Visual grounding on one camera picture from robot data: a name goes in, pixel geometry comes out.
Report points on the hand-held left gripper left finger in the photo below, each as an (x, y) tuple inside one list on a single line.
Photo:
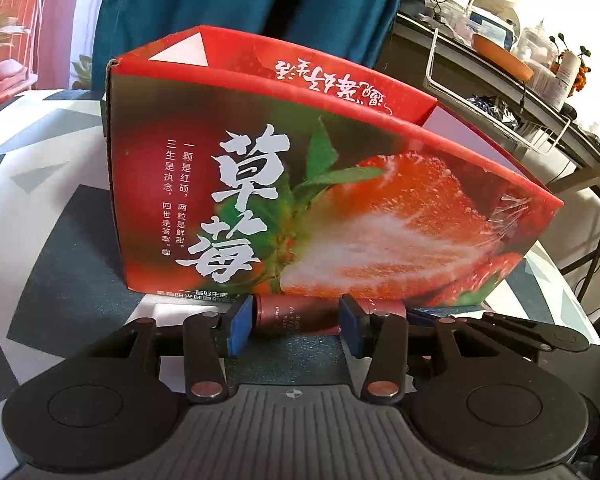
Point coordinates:
[(237, 327)]

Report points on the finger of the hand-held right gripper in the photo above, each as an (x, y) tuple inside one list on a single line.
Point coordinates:
[(510, 329)]

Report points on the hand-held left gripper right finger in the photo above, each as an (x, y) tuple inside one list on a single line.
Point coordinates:
[(352, 325)]

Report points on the maroon cosmetic bottle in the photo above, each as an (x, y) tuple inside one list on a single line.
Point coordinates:
[(295, 315)]

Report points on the red strawberry print cardboard box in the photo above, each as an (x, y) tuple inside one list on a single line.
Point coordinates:
[(330, 185)]

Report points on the grey desk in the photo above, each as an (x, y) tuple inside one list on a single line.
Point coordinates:
[(570, 160)]

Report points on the dark snack packets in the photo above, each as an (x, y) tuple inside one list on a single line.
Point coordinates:
[(490, 107)]

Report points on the orange flower arrangement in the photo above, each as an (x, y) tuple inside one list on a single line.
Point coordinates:
[(582, 67)]

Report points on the orange bowl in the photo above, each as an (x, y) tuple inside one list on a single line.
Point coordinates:
[(502, 55)]

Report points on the clear glass jar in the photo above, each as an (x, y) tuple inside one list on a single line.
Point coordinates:
[(537, 45)]

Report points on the blue and white box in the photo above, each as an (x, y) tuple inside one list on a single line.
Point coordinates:
[(490, 25)]

